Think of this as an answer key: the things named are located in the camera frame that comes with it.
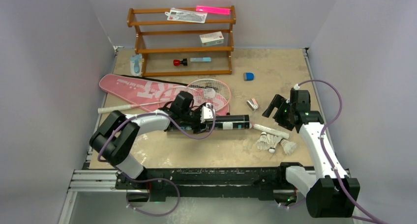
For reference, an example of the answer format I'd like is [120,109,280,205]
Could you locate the pink badminton racket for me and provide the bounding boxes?
[187,79,289,139]
[97,86,200,114]

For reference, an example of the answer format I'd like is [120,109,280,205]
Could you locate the white pink small clip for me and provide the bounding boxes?
[246,98,259,111]

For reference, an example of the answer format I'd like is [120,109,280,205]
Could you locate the pink flat ruler package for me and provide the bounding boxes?
[196,5,231,15]

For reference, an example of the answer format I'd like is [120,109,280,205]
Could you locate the wooden three-tier shelf rack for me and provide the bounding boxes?
[126,5,237,77]

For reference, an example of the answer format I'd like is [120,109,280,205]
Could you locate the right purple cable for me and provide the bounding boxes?
[295,80,388,224]

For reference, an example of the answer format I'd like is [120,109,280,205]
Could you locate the pink racket cover bag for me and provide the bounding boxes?
[99,73,230,117]

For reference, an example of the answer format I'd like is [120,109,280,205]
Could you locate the black shuttlecock tube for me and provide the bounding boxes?
[185,115,252,134]

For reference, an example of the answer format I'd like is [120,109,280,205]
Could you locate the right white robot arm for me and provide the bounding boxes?
[262,89,360,218]

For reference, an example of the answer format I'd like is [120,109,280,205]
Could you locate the light blue glue stick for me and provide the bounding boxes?
[190,57,211,62]

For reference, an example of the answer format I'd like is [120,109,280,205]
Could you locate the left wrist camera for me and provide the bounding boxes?
[200,103,215,123]

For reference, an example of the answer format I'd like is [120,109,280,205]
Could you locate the light blue packaged item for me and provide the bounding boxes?
[130,54,143,77]

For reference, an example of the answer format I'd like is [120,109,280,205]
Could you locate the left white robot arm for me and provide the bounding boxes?
[89,91,216,189]

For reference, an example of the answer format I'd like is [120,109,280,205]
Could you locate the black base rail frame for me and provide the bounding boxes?
[69,162,302,201]

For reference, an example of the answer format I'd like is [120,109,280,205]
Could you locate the clear plastic blister package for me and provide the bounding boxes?
[165,8,208,24]

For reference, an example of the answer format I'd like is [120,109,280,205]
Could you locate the blue grey eraser block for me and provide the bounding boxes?
[243,72,254,81]

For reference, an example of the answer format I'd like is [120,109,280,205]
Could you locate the white feather shuttlecock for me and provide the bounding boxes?
[255,132,269,150]
[280,139,297,155]
[267,134,283,154]

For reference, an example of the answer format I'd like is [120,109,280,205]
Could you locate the white red small box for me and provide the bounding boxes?
[199,31,224,47]

